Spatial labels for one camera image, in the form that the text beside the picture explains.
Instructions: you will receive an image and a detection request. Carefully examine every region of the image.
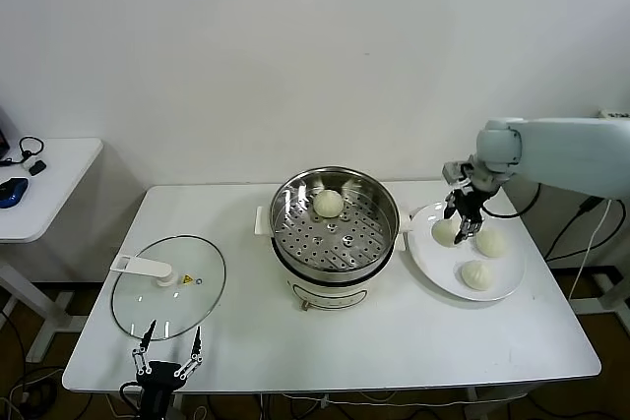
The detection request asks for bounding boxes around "black power adapter cable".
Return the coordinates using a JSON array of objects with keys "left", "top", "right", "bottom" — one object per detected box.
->
[{"left": 543, "top": 196, "right": 602, "bottom": 262}]

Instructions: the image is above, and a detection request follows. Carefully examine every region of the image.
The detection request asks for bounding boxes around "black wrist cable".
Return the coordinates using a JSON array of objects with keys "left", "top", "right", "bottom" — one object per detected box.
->
[
  {"left": 120, "top": 380, "right": 144, "bottom": 409},
  {"left": 479, "top": 182, "right": 542, "bottom": 220}
]

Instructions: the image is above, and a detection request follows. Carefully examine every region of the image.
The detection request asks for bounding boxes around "white side table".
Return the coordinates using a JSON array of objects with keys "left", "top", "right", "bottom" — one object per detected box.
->
[{"left": 0, "top": 138, "right": 104, "bottom": 366}]

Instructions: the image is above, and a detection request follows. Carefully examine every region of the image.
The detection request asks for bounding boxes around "white hanging cable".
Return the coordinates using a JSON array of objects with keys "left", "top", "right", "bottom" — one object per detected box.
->
[{"left": 568, "top": 198, "right": 616, "bottom": 301}]

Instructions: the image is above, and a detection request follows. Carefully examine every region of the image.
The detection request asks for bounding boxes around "white steamed baozi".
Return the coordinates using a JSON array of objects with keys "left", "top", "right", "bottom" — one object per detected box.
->
[
  {"left": 474, "top": 228, "right": 507, "bottom": 259},
  {"left": 460, "top": 260, "right": 495, "bottom": 292},
  {"left": 313, "top": 189, "right": 344, "bottom": 218},
  {"left": 431, "top": 219, "right": 459, "bottom": 248}
]

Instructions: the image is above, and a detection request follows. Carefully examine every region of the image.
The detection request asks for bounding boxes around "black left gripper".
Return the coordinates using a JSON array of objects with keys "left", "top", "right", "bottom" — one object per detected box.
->
[{"left": 130, "top": 319, "right": 205, "bottom": 420}]

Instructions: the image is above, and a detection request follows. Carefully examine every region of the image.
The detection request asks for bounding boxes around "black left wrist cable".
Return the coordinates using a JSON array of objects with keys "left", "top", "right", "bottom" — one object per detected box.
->
[{"left": 120, "top": 380, "right": 144, "bottom": 409}]

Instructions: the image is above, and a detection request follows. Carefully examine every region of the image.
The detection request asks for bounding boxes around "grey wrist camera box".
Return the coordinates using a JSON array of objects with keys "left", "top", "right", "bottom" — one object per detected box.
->
[{"left": 441, "top": 159, "right": 476, "bottom": 183}]

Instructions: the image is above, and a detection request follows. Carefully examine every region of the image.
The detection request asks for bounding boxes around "blue computer mouse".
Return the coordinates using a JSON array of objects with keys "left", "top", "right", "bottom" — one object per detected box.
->
[{"left": 0, "top": 177, "right": 30, "bottom": 209}]

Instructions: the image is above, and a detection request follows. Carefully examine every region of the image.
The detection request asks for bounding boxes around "glass pot lid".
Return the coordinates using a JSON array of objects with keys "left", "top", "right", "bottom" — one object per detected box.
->
[{"left": 110, "top": 234, "right": 227, "bottom": 341}]

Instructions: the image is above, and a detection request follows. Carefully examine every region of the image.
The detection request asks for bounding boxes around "white desk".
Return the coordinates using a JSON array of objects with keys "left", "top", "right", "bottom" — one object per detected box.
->
[{"left": 573, "top": 108, "right": 630, "bottom": 317}]

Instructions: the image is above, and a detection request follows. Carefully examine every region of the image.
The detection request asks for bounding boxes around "round white plate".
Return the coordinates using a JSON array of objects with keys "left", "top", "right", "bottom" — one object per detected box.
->
[{"left": 406, "top": 201, "right": 526, "bottom": 302}]

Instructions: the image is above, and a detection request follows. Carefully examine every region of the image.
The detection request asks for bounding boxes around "perforated steel steamer basket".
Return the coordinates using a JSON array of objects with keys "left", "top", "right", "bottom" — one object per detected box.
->
[{"left": 268, "top": 166, "right": 400, "bottom": 283}]

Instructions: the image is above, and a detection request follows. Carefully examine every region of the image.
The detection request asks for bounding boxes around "black earphone cable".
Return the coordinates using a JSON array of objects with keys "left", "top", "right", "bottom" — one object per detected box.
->
[{"left": 0, "top": 137, "right": 45, "bottom": 168}]

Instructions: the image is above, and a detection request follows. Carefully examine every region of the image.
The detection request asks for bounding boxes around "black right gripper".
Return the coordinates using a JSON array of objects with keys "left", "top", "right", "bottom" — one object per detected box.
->
[{"left": 443, "top": 179, "right": 494, "bottom": 246}]

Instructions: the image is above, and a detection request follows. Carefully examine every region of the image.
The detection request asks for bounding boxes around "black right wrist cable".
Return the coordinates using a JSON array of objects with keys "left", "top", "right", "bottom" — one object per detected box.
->
[{"left": 479, "top": 182, "right": 542, "bottom": 220}]

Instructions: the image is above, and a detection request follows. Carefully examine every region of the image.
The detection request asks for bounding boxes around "white electric cooker pot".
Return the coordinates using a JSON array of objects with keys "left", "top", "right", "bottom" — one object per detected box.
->
[{"left": 254, "top": 203, "right": 414, "bottom": 314}]

